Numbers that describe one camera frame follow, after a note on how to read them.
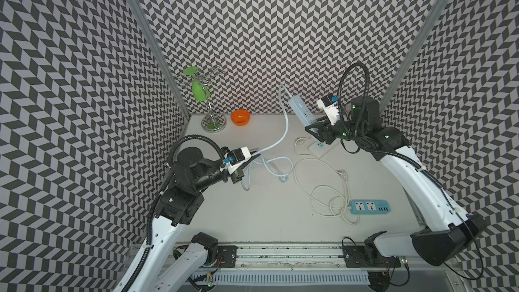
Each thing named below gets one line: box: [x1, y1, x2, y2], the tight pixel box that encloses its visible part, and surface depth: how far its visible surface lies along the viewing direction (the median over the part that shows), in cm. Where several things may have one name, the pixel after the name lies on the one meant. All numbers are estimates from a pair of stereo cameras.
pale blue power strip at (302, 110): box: [288, 94, 317, 128], surface depth 68 cm
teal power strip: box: [350, 199, 392, 215], surface depth 84 cm
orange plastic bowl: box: [231, 109, 251, 127], surface depth 115 cm
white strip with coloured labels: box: [308, 139, 338, 158], surface depth 102 cm
